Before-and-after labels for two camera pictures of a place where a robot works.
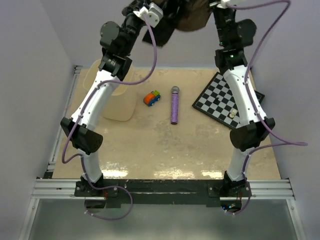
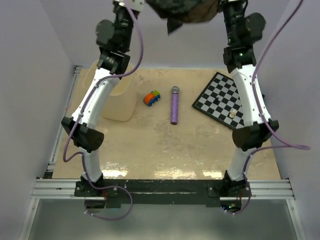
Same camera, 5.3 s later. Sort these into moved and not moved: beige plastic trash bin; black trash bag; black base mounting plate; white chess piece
Moved: black trash bag
Not moved: white chess piece; beige plastic trash bin; black base mounting plate
